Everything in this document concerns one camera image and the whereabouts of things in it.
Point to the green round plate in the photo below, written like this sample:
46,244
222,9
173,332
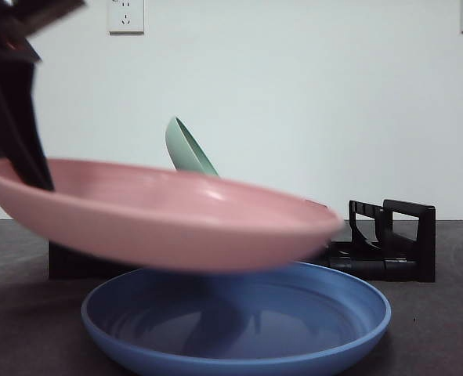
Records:
184,152

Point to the pink round plate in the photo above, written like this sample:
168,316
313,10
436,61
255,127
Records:
168,219

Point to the blue round plate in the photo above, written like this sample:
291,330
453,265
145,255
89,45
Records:
254,321

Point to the black plate rack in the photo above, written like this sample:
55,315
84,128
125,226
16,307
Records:
427,243

